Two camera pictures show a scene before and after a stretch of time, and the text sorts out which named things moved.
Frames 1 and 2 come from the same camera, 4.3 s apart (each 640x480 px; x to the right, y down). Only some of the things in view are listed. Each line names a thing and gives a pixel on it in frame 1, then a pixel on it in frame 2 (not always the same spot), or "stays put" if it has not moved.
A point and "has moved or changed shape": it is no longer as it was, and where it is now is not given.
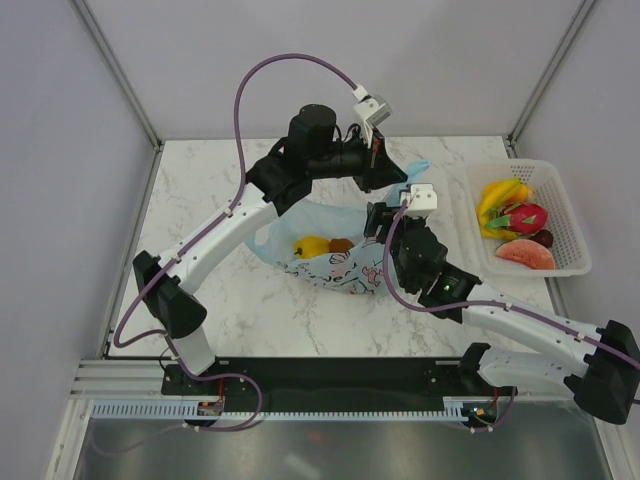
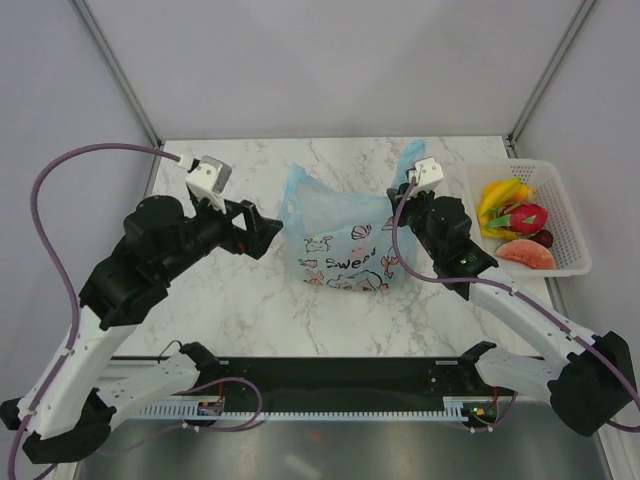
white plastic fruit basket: x=570 y=244 stays put
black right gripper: x=377 y=214 to x=413 y=198
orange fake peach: x=523 y=194 stays put
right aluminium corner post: x=547 y=78 stays put
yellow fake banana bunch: x=492 y=197 stays put
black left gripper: x=378 y=170 to x=259 y=243
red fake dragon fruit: x=522 y=218 stays put
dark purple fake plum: x=543 y=237 stays put
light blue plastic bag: x=326 y=241 has moved or changed shape
